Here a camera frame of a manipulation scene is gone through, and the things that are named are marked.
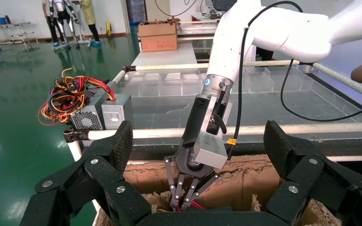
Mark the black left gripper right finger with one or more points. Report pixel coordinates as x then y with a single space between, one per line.
306 171

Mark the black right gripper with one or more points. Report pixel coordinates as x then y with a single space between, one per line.
188 153

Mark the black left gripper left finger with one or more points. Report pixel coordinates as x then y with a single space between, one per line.
103 177

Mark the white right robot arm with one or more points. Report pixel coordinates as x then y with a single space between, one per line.
281 31

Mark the brown cardboard divider box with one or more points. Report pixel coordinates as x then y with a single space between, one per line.
231 184

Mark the clear acrylic divider tray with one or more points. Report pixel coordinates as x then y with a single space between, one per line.
168 84

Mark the white table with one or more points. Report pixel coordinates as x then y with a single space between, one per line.
168 56

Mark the yellow floor sign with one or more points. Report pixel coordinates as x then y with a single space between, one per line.
109 28

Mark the person in black trousers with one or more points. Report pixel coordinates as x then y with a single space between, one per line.
52 28

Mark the person in yellow coat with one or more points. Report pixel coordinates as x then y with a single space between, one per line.
89 12

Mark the white robot on stand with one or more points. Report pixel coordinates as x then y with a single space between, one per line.
64 14

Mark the blue stacked crates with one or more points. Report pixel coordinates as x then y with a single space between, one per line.
136 11

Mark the grey metal table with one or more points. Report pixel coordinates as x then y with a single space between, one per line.
21 24

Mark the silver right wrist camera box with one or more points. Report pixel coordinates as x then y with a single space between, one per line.
210 149

